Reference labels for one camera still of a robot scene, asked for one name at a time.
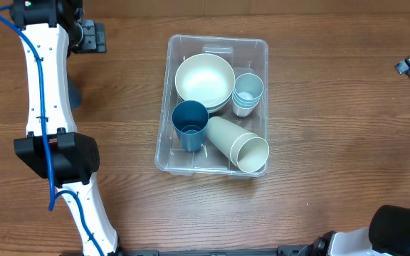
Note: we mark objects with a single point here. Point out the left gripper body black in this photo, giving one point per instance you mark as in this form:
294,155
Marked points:
93,37

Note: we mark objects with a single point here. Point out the dark blue tall cup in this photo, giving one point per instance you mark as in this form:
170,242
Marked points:
190,119
75,97

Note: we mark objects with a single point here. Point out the cream bowl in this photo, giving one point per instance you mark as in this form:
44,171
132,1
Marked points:
217,109
205,78

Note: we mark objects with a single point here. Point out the light blue small cup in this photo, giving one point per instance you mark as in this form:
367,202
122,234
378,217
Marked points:
245,99

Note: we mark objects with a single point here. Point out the grey small cup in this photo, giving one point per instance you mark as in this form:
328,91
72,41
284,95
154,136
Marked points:
248,87

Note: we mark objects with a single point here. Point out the mint green small cup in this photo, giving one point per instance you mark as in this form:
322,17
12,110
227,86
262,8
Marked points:
244,106

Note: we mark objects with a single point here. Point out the pink small cup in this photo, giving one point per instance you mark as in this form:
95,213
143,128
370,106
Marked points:
242,111

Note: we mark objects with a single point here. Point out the cream tall cup front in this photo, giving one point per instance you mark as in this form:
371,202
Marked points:
228,137

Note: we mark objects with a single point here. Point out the cream tall cup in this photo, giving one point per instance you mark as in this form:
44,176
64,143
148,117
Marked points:
249,152
228,137

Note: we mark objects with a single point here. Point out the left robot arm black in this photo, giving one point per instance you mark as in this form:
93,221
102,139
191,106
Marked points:
50,31

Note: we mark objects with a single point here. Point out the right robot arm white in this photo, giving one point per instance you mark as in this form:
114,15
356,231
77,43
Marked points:
387,234

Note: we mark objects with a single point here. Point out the clear plastic storage container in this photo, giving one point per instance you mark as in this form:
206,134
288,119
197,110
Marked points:
244,56

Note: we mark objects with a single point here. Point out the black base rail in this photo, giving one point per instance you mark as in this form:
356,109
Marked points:
286,250

